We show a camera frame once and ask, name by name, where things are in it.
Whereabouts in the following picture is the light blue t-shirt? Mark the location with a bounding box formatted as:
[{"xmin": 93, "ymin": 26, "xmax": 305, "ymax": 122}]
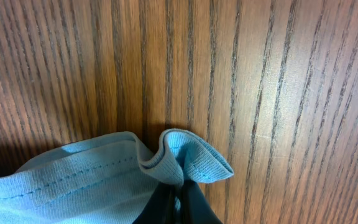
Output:
[{"xmin": 0, "ymin": 129, "xmax": 234, "ymax": 223}]

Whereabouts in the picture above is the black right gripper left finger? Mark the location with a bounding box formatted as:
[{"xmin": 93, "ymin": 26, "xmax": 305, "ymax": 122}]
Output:
[{"xmin": 133, "ymin": 183, "xmax": 175, "ymax": 224}]

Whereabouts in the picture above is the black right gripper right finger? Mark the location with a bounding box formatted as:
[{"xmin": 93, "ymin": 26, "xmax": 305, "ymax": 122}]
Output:
[{"xmin": 181, "ymin": 180, "xmax": 222, "ymax": 224}]

